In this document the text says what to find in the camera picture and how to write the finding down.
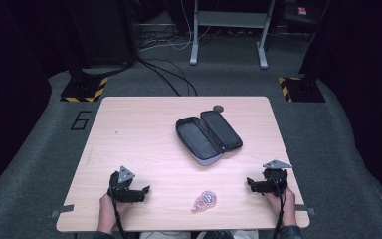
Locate grey tape tab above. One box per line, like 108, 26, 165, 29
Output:
50, 204, 76, 219
294, 204, 316, 217

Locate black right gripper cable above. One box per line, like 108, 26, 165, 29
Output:
272, 172, 287, 239

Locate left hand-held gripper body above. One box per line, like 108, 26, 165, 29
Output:
107, 165, 144, 204

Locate person's left hand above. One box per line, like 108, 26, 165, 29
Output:
96, 193, 131, 234

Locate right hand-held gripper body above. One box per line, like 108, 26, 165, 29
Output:
254, 159, 293, 197

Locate open black zip case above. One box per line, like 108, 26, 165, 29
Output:
175, 110, 244, 166

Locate white metal stand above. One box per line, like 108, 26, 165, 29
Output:
189, 0, 277, 70

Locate black floor cables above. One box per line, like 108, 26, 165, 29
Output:
136, 57, 199, 98

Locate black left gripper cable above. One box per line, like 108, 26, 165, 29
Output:
111, 185, 127, 239

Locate black hazard striped stand base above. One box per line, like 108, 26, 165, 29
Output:
278, 76, 326, 104
60, 76, 109, 104

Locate white floor cable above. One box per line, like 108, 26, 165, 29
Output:
138, 0, 213, 52

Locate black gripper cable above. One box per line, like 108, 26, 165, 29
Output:
111, 185, 127, 239
272, 172, 287, 239

